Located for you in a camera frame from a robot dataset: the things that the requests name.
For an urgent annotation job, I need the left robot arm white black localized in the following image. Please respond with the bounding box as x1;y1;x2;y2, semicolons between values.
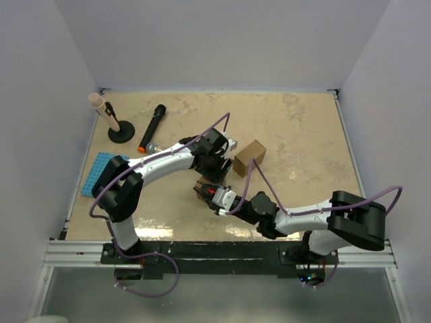
92;129;238;264

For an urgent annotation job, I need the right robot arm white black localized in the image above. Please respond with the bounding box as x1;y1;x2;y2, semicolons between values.
193;181;386;264

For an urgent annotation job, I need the silver glitter microphone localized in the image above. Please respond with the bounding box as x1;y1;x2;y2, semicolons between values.
145;142;163;155

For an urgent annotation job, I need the taped cardboard box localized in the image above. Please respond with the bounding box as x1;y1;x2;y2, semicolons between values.
199;176;211;183

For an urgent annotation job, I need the beige microphone on stand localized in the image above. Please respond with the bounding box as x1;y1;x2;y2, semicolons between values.
88;92;121;132

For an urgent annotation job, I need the small cardboard box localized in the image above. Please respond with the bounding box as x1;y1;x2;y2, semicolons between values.
233;140;267;178

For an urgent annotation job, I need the black microphone orange end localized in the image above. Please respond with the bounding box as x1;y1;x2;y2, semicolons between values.
137;104;166;153

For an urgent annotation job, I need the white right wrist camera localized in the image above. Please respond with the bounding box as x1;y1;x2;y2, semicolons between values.
212;186;236;216

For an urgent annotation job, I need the blue studded building plate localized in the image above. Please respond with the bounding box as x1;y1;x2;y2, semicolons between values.
81;152;115;197

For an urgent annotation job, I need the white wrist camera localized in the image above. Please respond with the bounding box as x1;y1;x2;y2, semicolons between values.
212;186;236;216
226;137;238;152

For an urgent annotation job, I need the aluminium frame rail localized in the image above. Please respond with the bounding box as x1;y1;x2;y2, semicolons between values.
42;240;397;268

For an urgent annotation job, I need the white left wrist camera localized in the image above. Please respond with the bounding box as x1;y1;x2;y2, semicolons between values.
226;137;238;152

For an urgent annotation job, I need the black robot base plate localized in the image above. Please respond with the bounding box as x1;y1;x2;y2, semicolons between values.
100;240;337;279

